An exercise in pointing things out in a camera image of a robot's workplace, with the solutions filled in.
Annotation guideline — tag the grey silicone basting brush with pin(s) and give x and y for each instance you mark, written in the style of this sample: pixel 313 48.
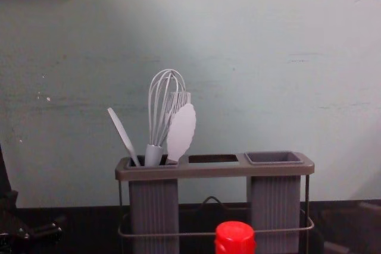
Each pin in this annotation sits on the grey silicone basting brush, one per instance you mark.
pixel 178 99

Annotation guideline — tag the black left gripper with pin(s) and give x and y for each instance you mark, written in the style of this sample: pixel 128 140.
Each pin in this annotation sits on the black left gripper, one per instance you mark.
pixel 5 200

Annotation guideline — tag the black table cloth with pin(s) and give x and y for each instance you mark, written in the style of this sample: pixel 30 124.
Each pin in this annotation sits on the black table cloth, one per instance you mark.
pixel 89 224

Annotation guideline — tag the grey narrow spatula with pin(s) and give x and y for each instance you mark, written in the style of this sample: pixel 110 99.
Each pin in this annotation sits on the grey narrow spatula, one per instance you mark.
pixel 125 138

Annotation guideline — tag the grey scalloped flat spatula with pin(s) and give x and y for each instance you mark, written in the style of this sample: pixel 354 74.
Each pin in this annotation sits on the grey scalloped flat spatula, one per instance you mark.
pixel 181 129

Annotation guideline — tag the red bottle cap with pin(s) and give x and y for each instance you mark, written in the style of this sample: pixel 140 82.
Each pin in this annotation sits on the red bottle cap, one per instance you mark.
pixel 235 239

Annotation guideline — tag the grey ribbed utensil cup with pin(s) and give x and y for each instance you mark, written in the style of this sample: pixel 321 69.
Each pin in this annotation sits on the grey ribbed utensil cup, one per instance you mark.
pixel 153 206
pixel 275 206

